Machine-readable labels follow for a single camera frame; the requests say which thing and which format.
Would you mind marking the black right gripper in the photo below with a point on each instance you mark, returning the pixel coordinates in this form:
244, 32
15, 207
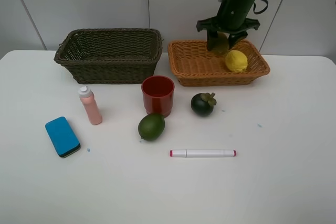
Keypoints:
231, 18

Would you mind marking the brown kiwi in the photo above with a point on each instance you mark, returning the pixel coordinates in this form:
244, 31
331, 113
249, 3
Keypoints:
222, 46

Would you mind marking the yellow lemon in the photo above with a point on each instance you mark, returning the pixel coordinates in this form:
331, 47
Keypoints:
236, 61

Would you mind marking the dark mangosteen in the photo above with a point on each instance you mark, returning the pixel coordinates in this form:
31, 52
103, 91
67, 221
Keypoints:
203, 103

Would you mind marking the green lime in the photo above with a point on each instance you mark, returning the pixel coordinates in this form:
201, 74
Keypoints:
151, 126

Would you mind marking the white marker pink caps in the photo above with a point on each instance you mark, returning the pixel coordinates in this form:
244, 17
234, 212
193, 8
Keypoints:
189, 153

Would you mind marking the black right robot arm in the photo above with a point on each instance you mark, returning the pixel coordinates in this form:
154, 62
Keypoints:
258, 7

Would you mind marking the orange wicker basket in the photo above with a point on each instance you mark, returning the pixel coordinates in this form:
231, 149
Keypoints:
195, 66

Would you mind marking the red plastic cup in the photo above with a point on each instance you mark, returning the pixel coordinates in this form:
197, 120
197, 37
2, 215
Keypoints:
158, 95

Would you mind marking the dark brown wicker basket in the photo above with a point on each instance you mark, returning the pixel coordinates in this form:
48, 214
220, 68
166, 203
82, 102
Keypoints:
110, 55

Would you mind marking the pink bottle white cap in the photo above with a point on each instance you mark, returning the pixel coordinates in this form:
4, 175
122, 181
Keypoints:
87, 98

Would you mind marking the blue whiteboard eraser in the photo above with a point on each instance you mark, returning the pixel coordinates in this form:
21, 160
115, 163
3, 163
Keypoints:
62, 137

